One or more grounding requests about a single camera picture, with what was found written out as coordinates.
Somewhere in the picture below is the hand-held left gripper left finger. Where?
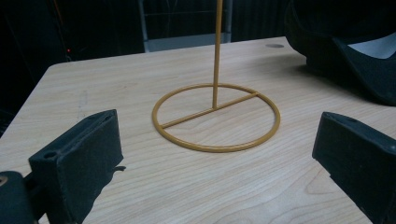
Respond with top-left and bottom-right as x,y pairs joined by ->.
28,108 -> 127,224

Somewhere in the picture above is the gold wire stand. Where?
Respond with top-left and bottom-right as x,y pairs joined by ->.
151,0 -> 281,154

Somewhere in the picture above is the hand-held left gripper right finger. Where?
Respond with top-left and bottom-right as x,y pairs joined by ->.
312,111 -> 396,224

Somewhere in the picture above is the grey metal frame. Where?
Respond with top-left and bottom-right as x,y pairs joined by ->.
137,0 -> 233,53

